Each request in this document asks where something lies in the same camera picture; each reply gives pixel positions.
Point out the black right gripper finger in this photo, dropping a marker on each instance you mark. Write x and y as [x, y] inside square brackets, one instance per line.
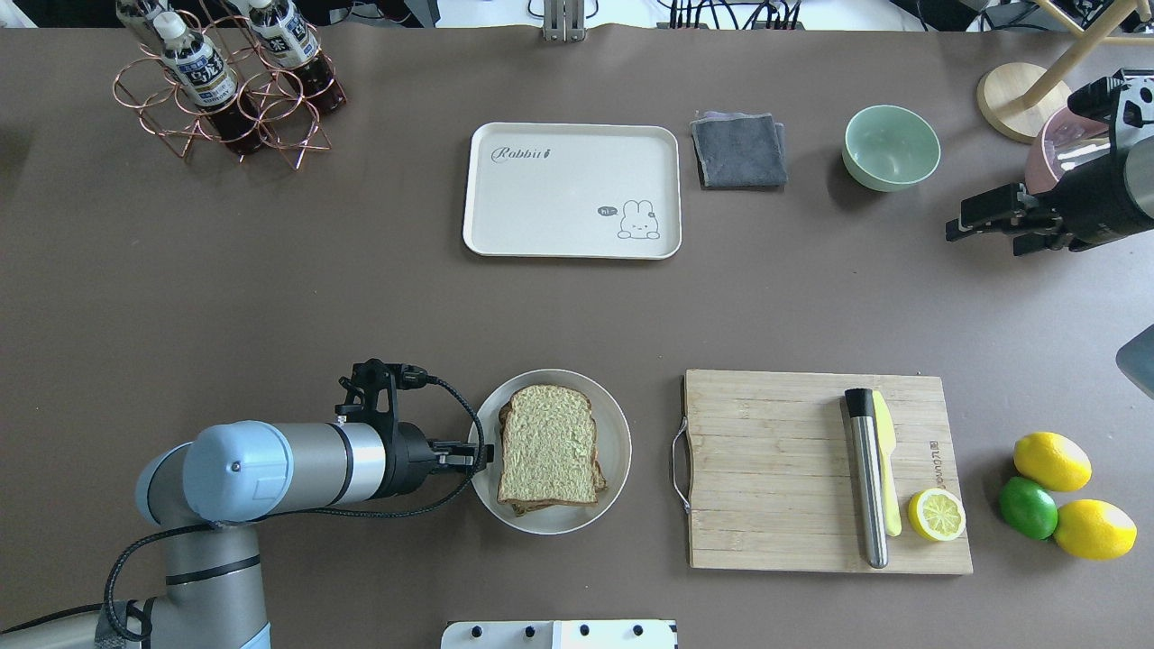
[1008, 209]
[1029, 243]

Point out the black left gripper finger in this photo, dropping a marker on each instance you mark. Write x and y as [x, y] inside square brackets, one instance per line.
[462, 448]
[460, 464]

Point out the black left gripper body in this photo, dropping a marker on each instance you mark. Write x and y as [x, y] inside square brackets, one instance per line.
[411, 459]

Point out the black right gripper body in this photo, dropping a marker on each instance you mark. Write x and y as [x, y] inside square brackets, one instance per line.
[1096, 200]

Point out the white round plate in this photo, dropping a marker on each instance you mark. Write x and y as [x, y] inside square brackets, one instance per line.
[613, 445]

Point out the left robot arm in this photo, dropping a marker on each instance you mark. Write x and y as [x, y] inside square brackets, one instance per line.
[207, 496]

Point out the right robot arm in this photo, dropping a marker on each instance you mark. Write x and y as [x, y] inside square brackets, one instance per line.
[1139, 182]

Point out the cream rabbit tray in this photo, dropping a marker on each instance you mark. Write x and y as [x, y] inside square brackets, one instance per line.
[573, 190]

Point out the metal ice scoop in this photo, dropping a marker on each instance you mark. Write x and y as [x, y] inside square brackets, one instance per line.
[1071, 154]

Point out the pink bowl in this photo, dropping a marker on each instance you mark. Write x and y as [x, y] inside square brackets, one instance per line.
[1062, 127]

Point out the bread slice with egg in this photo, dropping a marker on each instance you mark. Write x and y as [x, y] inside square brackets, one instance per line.
[523, 507]

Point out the wooden mug tree stand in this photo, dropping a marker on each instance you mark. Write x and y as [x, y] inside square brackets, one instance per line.
[1017, 98]

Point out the green bowl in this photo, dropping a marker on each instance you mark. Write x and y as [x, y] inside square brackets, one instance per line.
[888, 148]

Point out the yellow lemon back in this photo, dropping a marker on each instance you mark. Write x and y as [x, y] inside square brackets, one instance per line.
[1052, 460]

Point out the yellow lemon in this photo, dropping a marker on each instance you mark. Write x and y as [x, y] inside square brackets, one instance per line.
[1094, 530]
[1052, 460]

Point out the metal cylinder muddler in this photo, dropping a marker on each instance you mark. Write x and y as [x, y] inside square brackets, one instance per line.
[867, 455]

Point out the yellow plastic knife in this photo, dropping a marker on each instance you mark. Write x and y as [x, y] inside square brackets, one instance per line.
[887, 443]

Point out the green lime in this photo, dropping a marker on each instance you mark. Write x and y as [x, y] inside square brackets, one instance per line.
[1027, 507]

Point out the grey folded cloth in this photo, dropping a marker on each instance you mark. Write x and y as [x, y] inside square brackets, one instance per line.
[740, 150]

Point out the half lemon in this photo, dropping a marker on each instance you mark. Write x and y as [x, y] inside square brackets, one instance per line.
[937, 515]

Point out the yellow lemon front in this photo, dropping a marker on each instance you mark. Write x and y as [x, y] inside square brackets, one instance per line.
[1094, 530]

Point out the tea bottle one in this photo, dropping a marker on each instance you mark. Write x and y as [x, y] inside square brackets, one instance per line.
[210, 83]

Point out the tea bottle two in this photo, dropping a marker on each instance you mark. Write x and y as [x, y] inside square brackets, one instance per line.
[288, 42]

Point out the tea bottle three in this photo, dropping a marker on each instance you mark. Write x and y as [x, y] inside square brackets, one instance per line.
[138, 16]

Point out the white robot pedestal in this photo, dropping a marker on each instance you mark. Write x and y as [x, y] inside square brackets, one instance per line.
[580, 633]

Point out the copper wire bottle rack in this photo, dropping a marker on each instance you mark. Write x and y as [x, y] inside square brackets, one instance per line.
[256, 77]

